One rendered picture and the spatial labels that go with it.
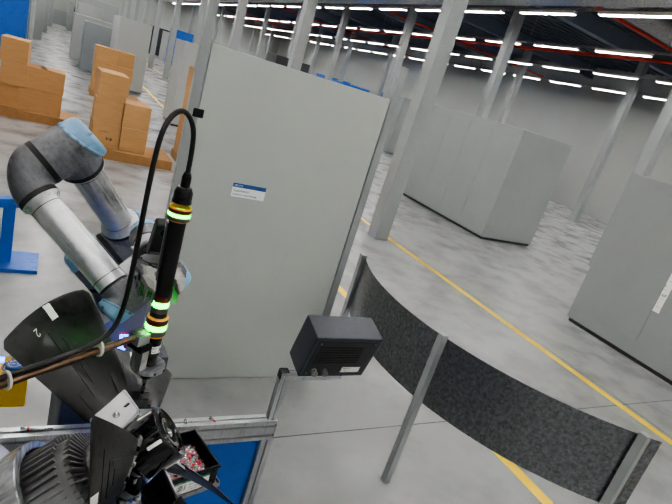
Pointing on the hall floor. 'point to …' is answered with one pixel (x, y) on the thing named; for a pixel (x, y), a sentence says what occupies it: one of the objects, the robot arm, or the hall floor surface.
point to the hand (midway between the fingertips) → (166, 286)
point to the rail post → (255, 471)
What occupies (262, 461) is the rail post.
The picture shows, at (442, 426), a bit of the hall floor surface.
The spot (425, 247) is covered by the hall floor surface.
